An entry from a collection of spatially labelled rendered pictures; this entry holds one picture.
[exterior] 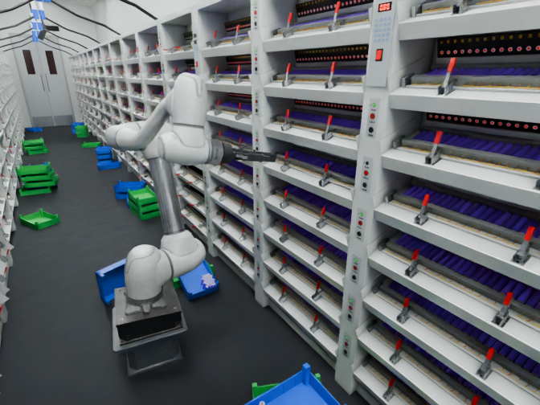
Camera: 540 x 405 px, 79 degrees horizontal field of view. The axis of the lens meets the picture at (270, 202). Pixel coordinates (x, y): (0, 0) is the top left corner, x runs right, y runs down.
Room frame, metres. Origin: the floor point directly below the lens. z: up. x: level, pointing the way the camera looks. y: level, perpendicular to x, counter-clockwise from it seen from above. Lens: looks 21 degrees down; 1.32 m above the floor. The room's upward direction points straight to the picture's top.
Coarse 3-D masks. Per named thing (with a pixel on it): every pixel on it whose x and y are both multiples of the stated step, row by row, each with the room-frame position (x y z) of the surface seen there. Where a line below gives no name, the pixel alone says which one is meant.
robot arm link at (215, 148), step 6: (210, 144) 1.10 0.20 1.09; (216, 144) 1.11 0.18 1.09; (210, 150) 1.09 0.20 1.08; (216, 150) 1.10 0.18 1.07; (222, 150) 1.11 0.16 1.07; (210, 156) 1.09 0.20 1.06; (216, 156) 1.10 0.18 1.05; (222, 156) 1.11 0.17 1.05; (210, 162) 1.10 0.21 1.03; (216, 162) 1.11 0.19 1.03
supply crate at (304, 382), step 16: (304, 368) 0.83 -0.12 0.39; (288, 384) 0.80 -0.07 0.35; (304, 384) 0.82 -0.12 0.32; (320, 384) 0.78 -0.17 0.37; (256, 400) 0.73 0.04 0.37; (272, 400) 0.76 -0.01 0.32; (288, 400) 0.76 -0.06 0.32; (304, 400) 0.76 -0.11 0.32; (320, 400) 0.76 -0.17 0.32; (336, 400) 0.72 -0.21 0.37
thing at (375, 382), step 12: (360, 360) 1.06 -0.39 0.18; (372, 360) 1.05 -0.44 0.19; (360, 372) 1.03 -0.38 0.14; (372, 372) 1.02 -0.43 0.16; (384, 372) 1.00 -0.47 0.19; (372, 384) 0.98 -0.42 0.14; (384, 384) 0.96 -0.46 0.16; (396, 384) 0.94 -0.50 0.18; (384, 396) 0.92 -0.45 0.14; (396, 396) 0.91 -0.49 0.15; (408, 396) 0.90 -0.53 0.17; (420, 396) 0.89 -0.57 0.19
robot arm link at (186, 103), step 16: (176, 80) 1.11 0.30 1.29; (192, 80) 1.09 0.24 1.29; (176, 96) 1.08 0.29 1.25; (192, 96) 1.07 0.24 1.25; (160, 112) 1.20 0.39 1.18; (176, 112) 1.07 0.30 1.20; (192, 112) 1.06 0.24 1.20; (128, 128) 1.41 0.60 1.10; (144, 128) 1.26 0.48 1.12; (160, 128) 1.25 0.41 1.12; (128, 144) 1.33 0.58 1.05; (144, 144) 1.29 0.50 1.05
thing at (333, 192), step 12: (288, 144) 1.71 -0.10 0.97; (336, 156) 1.43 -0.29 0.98; (264, 168) 1.61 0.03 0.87; (276, 168) 1.54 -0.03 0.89; (300, 168) 1.48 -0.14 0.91; (288, 180) 1.45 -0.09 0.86; (300, 180) 1.37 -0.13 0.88; (312, 180) 1.34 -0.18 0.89; (336, 180) 1.29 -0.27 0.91; (312, 192) 1.32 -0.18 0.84; (324, 192) 1.25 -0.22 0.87; (336, 192) 1.20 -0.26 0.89; (348, 192) 1.18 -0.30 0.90; (348, 204) 1.15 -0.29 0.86
